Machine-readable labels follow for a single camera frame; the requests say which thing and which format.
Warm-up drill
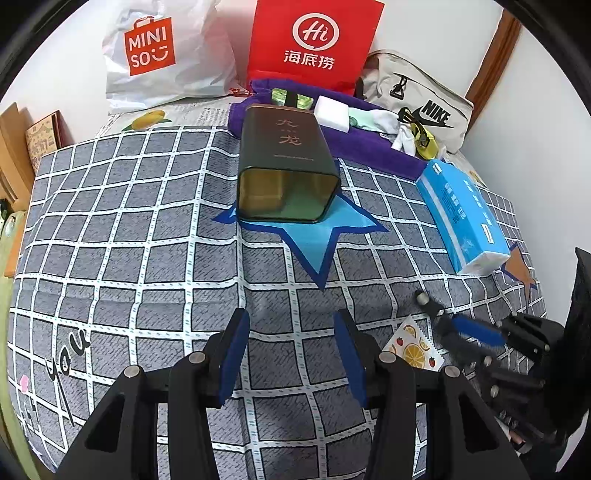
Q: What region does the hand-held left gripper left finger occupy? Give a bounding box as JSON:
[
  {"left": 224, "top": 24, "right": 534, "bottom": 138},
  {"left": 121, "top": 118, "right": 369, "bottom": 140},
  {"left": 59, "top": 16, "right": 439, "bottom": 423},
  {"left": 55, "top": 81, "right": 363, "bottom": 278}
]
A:
[{"left": 55, "top": 307, "right": 252, "bottom": 480}]

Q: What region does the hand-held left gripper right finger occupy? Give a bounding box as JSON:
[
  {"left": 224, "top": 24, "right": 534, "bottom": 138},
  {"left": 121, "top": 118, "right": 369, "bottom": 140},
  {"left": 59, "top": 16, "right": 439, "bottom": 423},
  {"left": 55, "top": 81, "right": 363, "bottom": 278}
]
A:
[{"left": 333, "top": 308, "right": 527, "bottom": 480}]

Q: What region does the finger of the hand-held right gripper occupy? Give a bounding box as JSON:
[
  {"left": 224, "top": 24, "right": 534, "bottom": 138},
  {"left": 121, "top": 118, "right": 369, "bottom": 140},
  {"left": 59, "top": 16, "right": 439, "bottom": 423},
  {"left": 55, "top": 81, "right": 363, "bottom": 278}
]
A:
[
  {"left": 475, "top": 356, "right": 563, "bottom": 445},
  {"left": 413, "top": 289, "right": 509, "bottom": 370}
]

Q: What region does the fruit print sachet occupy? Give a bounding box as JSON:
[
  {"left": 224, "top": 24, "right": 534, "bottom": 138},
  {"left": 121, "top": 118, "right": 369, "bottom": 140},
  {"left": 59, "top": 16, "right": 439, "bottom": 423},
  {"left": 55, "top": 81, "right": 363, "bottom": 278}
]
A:
[{"left": 382, "top": 314, "right": 445, "bottom": 371}]

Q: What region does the blue tissue pack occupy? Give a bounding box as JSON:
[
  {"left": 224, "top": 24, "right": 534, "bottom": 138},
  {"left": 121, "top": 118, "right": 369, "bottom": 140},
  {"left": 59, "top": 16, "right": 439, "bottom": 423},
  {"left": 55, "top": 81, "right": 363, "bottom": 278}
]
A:
[{"left": 416, "top": 159, "right": 511, "bottom": 276}]

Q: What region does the mint green sock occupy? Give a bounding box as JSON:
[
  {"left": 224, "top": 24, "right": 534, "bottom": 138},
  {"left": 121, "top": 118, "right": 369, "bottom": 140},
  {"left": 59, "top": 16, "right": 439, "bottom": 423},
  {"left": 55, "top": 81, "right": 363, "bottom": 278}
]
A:
[{"left": 347, "top": 107, "right": 385, "bottom": 131}]

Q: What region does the white foam block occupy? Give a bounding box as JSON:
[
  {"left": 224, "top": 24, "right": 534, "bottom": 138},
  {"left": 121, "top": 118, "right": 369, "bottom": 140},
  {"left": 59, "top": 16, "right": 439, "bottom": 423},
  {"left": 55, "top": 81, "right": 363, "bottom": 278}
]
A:
[{"left": 313, "top": 96, "right": 350, "bottom": 131}]

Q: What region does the purple towel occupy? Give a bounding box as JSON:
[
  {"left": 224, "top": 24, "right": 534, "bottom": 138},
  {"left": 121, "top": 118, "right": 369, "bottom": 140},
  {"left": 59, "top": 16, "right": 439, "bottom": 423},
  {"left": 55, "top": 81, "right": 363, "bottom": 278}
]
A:
[{"left": 229, "top": 78, "right": 428, "bottom": 178}]

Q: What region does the dark green tin box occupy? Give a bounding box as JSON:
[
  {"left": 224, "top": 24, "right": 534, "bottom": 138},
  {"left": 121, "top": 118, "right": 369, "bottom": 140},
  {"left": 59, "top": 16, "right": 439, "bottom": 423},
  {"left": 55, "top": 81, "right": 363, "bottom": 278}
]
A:
[{"left": 236, "top": 105, "right": 341, "bottom": 225}]

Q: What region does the grey sling bag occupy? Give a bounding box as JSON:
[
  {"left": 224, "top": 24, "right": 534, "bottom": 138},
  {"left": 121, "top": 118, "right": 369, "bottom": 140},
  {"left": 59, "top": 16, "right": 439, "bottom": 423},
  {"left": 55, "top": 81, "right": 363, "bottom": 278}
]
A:
[{"left": 358, "top": 51, "right": 474, "bottom": 154}]

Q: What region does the green candy packet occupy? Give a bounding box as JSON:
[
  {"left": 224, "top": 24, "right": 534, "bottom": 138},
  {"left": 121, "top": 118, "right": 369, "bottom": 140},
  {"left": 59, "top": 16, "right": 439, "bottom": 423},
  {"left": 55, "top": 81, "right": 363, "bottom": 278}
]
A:
[{"left": 271, "top": 88, "right": 315, "bottom": 112}]

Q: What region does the cardboard box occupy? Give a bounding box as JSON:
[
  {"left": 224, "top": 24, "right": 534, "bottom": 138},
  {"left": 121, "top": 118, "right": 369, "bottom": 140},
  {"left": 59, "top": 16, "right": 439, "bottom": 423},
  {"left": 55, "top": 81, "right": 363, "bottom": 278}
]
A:
[{"left": 0, "top": 102, "right": 37, "bottom": 214}]

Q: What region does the white plastic shopping bag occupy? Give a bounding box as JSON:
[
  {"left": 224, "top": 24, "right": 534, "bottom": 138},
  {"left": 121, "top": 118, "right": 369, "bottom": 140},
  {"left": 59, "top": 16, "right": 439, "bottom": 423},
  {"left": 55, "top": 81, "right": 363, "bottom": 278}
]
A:
[{"left": 102, "top": 0, "right": 245, "bottom": 116}]

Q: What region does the red paper bag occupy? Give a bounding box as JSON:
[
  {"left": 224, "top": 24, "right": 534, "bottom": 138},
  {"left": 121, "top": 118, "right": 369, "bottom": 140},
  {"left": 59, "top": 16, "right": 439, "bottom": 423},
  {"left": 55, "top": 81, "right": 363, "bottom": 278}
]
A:
[{"left": 246, "top": 0, "right": 385, "bottom": 97}]

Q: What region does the wooden door frame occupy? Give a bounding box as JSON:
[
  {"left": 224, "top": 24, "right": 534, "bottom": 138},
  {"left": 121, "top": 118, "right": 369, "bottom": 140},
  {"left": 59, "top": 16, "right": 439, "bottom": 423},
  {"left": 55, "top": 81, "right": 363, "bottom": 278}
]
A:
[{"left": 465, "top": 10, "right": 522, "bottom": 101}]

